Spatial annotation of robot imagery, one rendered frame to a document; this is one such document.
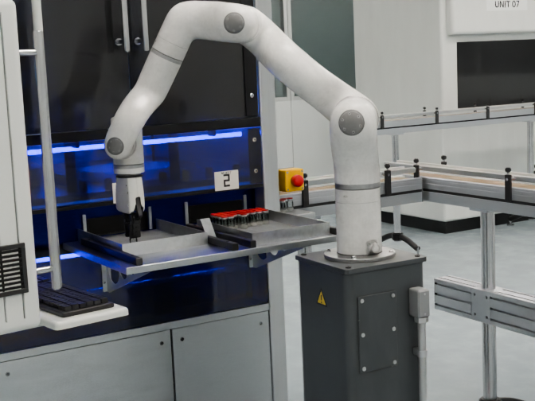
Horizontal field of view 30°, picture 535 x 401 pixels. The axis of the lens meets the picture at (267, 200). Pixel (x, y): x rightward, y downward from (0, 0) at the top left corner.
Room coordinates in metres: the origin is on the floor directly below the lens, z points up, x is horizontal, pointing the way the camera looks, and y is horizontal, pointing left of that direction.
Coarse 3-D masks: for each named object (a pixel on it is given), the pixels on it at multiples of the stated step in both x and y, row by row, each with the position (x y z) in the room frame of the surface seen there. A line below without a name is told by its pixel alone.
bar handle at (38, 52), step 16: (32, 32) 2.29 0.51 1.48; (48, 96) 2.30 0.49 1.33; (48, 112) 2.29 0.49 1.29; (48, 128) 2.29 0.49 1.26; (48, 144) 2.28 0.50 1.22; (48, 160) 2.28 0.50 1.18; (48, 176) 2.28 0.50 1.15; (48, 192) 2.28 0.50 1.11; (48, 208) 2.28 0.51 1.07; (48, 224) 2.29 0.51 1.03; (48, 240) 2.29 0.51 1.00; (48, 272) 2.28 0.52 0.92
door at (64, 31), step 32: (64, 0) 2.87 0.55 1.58; (96, 0) 2.92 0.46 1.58; (64, 32) 2.87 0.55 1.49; (96, 32) 2.92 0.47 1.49; (32, 64) 2.82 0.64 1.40; (64, 64) 2.87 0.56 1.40; (96, 64) 2.92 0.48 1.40; (32, 96) 2.81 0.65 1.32; (64, 96) 2.86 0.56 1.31; (96, 96) 2.91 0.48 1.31; (32, 128) 2.81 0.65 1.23; (64, 128) 2.86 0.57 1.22; (96, 128) 2.91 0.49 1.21
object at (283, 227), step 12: (276, 216) 3.11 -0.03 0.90; (288, 216) 3.04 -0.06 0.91; (300, 216) 2.98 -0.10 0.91; (216, 228) 2.91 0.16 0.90; (228, 228) 2.84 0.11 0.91; (240, 228) 3.01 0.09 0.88; (252, 228) 3.00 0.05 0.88; (264, 228) 2.99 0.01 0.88; (276, 228) 2.98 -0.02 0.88; (288, 228) 2.79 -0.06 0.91; (300, 228) 2.81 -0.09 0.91; (312, 228) 2.83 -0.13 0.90; (324, 228) 2.85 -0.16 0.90; (264, 240) 2.75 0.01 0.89; (276, 240) 2.77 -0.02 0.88
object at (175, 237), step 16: (160, 224) 3.04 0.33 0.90; (176, 224) 2.95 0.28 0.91; (80, 240) 2.92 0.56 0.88; (96, 240) 2.81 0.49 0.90; (112, 240) 2.71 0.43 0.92; (128, 240) 2.89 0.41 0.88; (144, 240) 2.87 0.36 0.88; (160, 240) 2.71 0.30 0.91; (176, 240) 2.73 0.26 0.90; (192, 240) 2.76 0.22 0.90
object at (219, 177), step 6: (216, 174) 3.09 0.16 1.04; (222, 174) 3.10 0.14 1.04; (234, 174) 3.13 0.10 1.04; (216, 180) 3.09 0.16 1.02; (222, 180) 3.10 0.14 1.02; (234, 180) 3.12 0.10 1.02; (216, 186) 3.09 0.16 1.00; (222, 186) 3.10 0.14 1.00; (228, 186) 3.11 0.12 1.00; (234, 186) 3.12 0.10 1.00
